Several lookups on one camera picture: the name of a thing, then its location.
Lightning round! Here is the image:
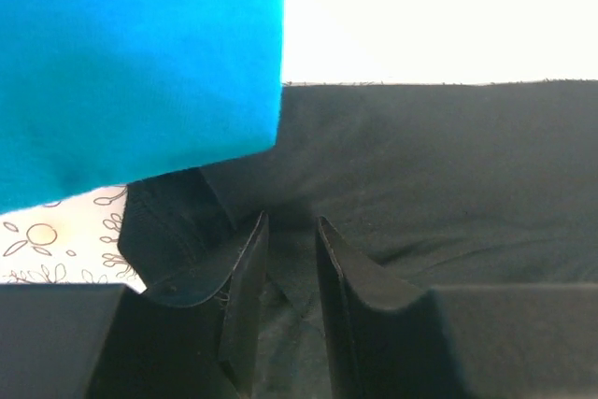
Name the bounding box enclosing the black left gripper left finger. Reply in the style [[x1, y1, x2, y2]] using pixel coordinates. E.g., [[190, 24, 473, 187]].
[[1, 214, 269, 398]]

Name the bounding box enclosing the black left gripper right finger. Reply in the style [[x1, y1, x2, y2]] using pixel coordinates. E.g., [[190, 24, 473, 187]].
[[316, 219, 597, 398]]

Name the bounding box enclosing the floral table mat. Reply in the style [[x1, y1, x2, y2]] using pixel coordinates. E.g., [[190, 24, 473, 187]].
[[1, 185, 145, 292]]

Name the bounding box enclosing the black t shirt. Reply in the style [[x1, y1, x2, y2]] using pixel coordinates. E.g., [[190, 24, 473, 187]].
[[118, 81, 597, 398]]

